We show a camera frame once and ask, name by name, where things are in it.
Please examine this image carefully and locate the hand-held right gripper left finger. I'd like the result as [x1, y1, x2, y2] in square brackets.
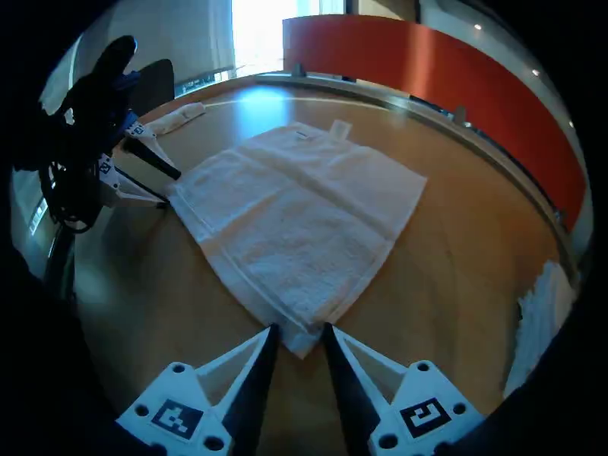
[115, 324, 281, 456]

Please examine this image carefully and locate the white towel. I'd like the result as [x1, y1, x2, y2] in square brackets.
[142, 101, 207, 140]
[166, 119, 429, 359]

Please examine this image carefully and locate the dark chair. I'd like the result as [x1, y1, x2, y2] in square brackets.
[127, 59, 177, 118]

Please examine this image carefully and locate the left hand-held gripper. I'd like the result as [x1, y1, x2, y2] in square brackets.
[13, 35, 184, 228]

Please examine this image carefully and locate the red desk screen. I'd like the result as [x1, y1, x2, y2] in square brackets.
[256, 14, 595, 286]

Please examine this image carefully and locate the heap of white towels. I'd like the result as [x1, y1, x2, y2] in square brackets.
[502, 260, 577, 401]

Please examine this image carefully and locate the black cable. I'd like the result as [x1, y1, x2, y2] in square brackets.
[39, 160, 103, 235]

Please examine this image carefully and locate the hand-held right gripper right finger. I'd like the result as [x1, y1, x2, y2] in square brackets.
[321, 322, 486, 456]

